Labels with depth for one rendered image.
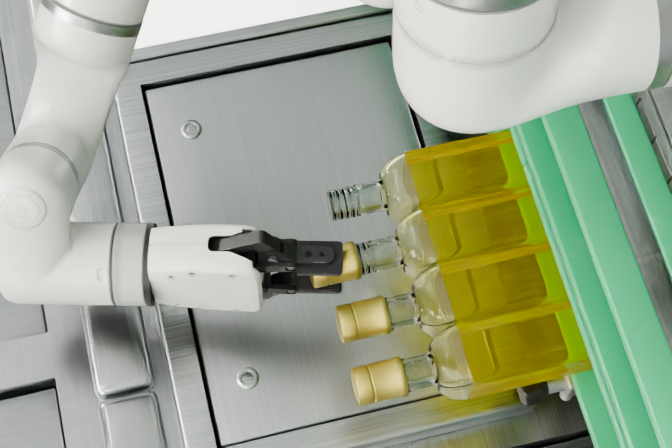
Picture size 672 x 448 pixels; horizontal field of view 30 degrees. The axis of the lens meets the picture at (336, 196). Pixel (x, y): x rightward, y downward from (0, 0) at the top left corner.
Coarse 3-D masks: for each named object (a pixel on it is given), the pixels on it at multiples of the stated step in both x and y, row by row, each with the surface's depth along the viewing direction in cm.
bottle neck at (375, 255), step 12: (372, 240) 114; (384, 240) 114; (360, 252) 113; (372, 252) 113; (384, 252) 113; (396, 252) 113; (360, 264) 113; (372, 264) 113; (384, 264) 113; (396, 264) 113
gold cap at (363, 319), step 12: (360, 300) 111; (372, 300) 111; (384, 300) 110; (336, 312) 111; (348, 312) 110; (360, 312) 110; (372, 312) 110; (384, 312) 110; (348, 324) 110; (360, 324) 110; (372, 324) 110; (384, 324) 110; (348, 336) 110; (360, 336) 110; (372, 336) 111
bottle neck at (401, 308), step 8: (400, 296) 111; (408, 296) 111; (392, 304) 111; (400, 304) 111; (408, 304) 111; (392, 312) 110; (400, 312) 110; (408, 312) 110; (392, 320) 110; (400, 320) 111; (408, 320) 111; (416, 320) 111; (392, 328) 111
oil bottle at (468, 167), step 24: (456, 144) 116; (480, 144) 116; (504, 144) 116; (384, 168) 115; (408, 168) 115; (432, 168) 115; (456, 168) 115; (480, 168) 115; (504, 168) 115; (384, 192) 115; (408, 192) 114; (432, 192) 114; (456, 192) 114; (480, 192) 115
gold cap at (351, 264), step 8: (344, 248) 113; (352, 248) 112; (344, 256) 112; (352, 256) 112; (344, 264) 112; (352, 264) 112; (344, 272) 112; (352, 272) 112; (360, 272) 112; (312, 280) 113; (320, 280) 112; (328, 280) 112; (336, 280) 113; (344, 280) 113
